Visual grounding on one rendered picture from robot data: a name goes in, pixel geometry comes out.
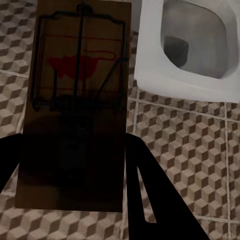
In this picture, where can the toilet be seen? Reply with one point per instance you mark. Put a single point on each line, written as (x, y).
(189, 49)

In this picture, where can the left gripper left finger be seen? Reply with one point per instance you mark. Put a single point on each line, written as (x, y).
(10, 157)

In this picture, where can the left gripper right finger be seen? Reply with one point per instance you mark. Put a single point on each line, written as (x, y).
(174, 219)

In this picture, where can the mousetrap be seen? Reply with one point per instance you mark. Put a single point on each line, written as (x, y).
(74, 132)

